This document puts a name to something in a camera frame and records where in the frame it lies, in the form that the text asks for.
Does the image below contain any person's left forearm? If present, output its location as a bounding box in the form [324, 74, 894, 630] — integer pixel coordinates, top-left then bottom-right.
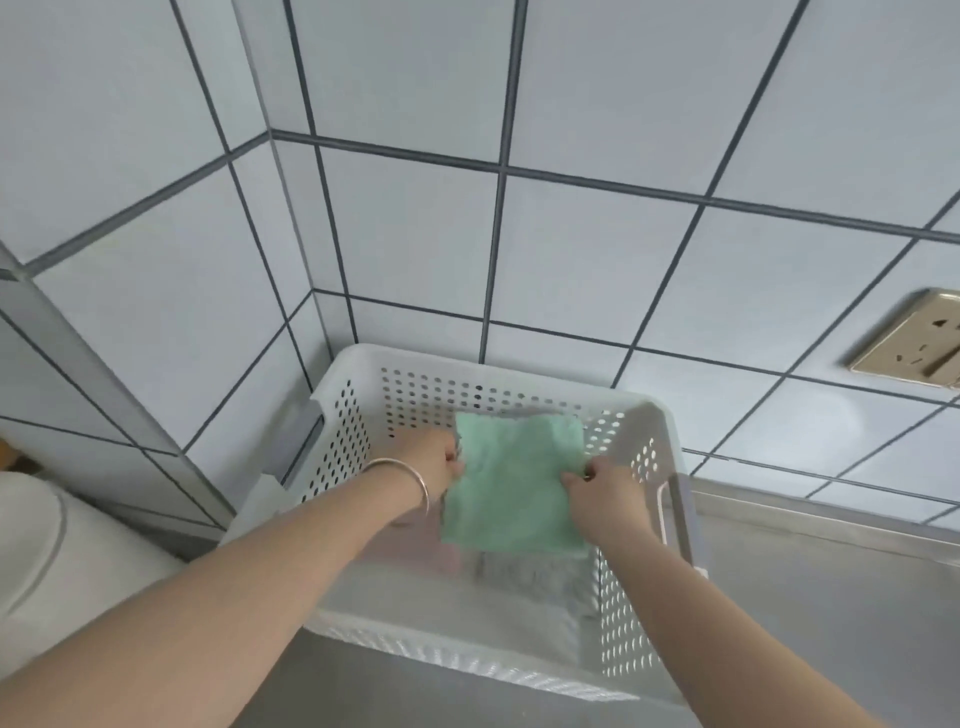
[0, 459, 427, 728]

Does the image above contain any green cloth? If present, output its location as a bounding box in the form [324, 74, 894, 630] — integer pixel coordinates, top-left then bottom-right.
[440, 411, 590, 558]

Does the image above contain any white perforated plastic basket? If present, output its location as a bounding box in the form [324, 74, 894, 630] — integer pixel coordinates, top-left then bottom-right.
[217, 343, 710, 710]

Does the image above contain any person's left hand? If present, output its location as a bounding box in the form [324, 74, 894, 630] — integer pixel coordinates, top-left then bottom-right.
[388, 427, 467, 505]

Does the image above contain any grey fluffy cloth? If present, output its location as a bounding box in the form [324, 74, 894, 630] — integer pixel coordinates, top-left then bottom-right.
[468, 551, 597, 624]

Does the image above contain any silver bangle bracelet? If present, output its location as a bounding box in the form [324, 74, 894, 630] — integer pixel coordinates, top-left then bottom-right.
[362, 457, 431, 519]

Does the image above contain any pink cloth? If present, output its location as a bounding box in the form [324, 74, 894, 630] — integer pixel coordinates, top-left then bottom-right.
[360, 510, 470, 582]

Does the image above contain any gold wall socket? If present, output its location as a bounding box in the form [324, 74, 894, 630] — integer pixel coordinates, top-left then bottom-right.
[847, 287, 960, 390]

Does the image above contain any white round appliance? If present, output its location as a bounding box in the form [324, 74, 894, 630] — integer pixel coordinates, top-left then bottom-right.
[0, 468, 189, 661]

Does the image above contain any person's right forearm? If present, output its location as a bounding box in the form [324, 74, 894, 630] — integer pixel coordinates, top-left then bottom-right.
[600, 525, 886, 728]

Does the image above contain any person's right hand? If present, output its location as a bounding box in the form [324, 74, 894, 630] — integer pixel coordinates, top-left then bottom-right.
[561, 457, 652, 545]

